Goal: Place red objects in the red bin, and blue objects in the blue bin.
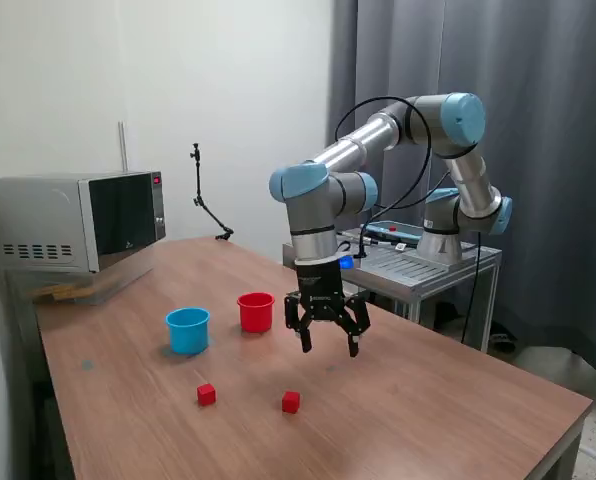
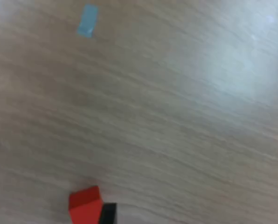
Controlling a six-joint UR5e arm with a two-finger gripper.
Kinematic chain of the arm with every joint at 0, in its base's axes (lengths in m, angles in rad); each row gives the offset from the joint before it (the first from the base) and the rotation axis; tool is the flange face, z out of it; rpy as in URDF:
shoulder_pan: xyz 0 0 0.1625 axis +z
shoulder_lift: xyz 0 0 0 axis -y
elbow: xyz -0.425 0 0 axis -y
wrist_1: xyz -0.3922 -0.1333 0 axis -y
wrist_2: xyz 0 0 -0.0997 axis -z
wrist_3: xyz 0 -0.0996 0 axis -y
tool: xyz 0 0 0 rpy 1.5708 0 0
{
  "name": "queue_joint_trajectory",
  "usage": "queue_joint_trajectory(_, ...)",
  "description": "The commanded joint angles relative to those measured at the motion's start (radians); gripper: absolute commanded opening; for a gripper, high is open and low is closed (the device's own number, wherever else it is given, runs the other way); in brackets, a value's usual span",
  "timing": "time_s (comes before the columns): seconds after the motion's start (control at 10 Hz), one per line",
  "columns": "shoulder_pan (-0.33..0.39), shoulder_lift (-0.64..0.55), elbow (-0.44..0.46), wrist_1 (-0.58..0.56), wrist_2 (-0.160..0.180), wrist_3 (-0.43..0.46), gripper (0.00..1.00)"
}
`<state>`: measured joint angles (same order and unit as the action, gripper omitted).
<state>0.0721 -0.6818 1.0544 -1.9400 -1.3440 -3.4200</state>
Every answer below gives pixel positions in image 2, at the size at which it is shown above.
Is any red cube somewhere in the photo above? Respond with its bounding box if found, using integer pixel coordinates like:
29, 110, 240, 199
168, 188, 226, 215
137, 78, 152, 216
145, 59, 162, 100
68, 186, 104, 224

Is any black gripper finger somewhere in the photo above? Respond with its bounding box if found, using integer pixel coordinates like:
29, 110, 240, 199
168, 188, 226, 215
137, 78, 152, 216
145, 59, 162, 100
98, 203, 118, 224

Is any grey-blue tape piece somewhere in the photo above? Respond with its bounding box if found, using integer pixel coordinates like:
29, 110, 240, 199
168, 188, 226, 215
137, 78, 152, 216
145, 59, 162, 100
76, 4, 99, 38

